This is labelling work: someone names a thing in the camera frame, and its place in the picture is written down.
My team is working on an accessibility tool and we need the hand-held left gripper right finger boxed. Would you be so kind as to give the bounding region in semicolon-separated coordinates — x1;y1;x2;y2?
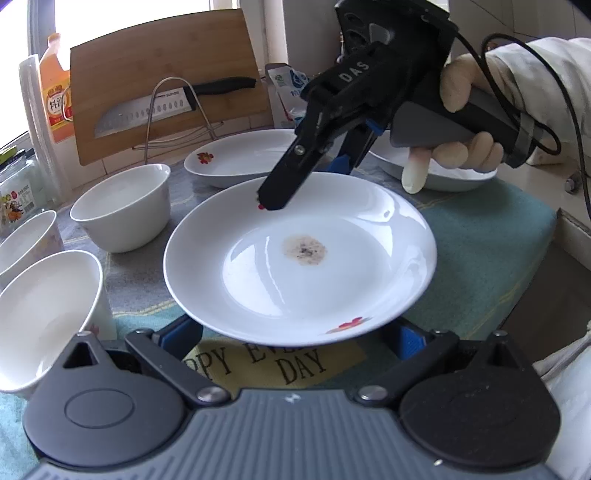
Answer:
358;320;534;404

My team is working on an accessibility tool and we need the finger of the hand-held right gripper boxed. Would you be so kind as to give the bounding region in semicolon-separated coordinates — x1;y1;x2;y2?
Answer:
256;99;342;212
329;120;385;176

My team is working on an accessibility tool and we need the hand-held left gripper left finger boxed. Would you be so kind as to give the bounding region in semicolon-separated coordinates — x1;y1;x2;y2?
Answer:
60;316;232;409

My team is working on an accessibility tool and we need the large white stained plate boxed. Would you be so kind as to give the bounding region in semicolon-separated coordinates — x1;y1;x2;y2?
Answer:
163;173;438;346

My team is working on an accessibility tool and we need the plain white bowl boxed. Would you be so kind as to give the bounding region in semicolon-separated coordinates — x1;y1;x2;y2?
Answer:
70;164;172;254

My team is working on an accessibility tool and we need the person's right forearm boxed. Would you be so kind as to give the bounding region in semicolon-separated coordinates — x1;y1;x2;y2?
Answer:
482;36;591;160

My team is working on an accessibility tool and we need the person's right hand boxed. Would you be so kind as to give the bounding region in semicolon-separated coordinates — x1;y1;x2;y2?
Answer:
402;53;509;195

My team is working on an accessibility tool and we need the white flower print plate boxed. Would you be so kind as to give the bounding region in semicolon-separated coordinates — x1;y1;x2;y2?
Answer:
184;129;301;189

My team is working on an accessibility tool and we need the white blue plastic packet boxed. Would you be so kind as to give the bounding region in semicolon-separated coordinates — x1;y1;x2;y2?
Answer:
265;63;319;130

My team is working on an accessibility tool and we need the grey checked printed mat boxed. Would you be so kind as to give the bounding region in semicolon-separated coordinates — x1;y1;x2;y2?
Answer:
0;161;559;462

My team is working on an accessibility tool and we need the white deep plate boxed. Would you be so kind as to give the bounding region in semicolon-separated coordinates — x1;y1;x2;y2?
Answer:
367;136;499;193

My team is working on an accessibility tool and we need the white flower print bowl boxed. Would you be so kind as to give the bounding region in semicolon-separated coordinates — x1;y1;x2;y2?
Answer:
0;250;116;400
0;210;64;289

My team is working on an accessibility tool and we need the person's white clothing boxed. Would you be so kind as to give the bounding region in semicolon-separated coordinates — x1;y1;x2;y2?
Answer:
531;318;591;480

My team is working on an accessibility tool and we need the wooden cutting board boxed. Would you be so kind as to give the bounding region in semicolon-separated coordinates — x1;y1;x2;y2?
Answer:
69;8;273;167

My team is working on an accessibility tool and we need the glass jar with label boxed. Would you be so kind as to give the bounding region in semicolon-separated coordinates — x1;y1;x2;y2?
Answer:
0;148;47;227

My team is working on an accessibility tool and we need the orange cooking wine bottle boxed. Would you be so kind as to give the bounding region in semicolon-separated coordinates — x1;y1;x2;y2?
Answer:
39;33;75;144

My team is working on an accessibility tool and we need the clear plastic wrap roll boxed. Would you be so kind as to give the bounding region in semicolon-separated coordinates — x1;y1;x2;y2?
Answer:
18;54;63;204

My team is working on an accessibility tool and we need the metal wire rack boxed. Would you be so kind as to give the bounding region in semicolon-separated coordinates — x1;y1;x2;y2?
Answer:
131;76;271;153

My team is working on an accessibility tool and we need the black handled kitchen knife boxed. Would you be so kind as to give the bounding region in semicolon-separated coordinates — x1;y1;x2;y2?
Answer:
95;76;257;139

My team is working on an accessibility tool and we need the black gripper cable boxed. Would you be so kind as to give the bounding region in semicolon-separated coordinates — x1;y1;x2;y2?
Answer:
450;25;591;217

